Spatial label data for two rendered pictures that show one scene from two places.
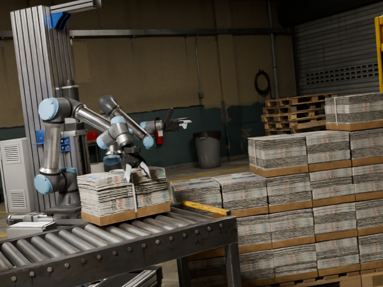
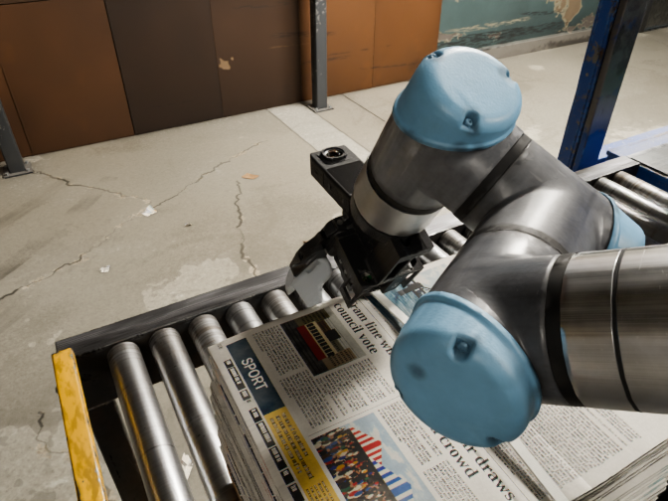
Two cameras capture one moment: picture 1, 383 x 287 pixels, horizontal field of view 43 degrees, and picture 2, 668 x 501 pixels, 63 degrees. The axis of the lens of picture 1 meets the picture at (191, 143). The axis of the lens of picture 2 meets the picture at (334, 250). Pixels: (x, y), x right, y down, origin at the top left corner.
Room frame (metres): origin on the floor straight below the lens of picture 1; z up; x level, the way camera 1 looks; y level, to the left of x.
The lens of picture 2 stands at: (2.84, 0.28, 1.42)
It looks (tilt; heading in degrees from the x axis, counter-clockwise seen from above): 36 degrees down; 181
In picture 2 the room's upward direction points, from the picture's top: straight up
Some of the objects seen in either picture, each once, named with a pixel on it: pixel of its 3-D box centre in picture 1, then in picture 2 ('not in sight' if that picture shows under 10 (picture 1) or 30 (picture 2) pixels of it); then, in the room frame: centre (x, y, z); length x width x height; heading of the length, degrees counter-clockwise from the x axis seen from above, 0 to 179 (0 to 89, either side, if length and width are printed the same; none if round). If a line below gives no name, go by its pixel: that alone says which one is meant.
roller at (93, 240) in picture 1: (91, 240); not in sight; (2.18, 0.49, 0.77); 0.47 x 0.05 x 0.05; 30
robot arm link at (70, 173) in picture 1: (66, 178); not in sight; (2.86, 0.75, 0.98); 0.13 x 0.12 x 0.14; 149
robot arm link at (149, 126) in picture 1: (148, 127); not in sight; (3.46, 0.29, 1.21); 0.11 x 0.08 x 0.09; 92
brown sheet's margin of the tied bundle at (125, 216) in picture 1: (105, 214); not in sight; (2.44, 0.47, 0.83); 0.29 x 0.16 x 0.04; 30
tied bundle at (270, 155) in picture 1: (276, 155); not in sight; (3.27, -0.56, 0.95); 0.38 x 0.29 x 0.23; 8
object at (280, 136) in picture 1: (274, 137); not in sight; (3.27, -0.56, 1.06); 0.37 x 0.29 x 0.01; 8
